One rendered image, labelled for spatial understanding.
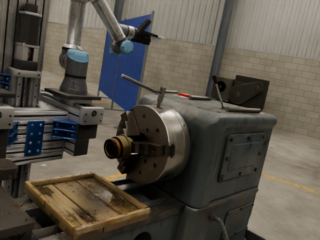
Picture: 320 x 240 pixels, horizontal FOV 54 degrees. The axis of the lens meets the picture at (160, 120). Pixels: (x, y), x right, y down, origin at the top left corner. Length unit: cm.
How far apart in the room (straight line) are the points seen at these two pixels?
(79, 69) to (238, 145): 92
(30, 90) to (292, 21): 1037
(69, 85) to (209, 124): 85
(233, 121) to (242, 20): 1058
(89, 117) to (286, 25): 1020
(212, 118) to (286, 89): 1000
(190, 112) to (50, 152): 81
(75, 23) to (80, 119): 56
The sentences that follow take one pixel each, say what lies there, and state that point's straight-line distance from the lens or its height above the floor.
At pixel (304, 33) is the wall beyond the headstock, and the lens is 1138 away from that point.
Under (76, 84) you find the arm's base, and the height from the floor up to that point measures 122.
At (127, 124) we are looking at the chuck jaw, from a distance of 122.
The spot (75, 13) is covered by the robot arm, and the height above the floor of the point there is 159.
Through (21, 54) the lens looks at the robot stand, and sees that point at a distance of 169.
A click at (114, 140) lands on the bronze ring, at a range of 113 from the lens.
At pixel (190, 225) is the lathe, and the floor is 79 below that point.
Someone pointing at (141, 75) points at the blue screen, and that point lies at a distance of 622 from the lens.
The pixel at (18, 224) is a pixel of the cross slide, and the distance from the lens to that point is 86.
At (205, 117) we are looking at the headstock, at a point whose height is 123.
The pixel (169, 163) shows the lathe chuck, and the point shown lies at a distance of 116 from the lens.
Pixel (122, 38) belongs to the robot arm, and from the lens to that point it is 185.
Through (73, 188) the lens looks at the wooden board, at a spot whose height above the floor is 89.
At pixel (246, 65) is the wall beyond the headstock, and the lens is 1150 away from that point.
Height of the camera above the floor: 140
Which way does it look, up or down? 10 degrees down
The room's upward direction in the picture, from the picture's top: 11 degrees clockwise
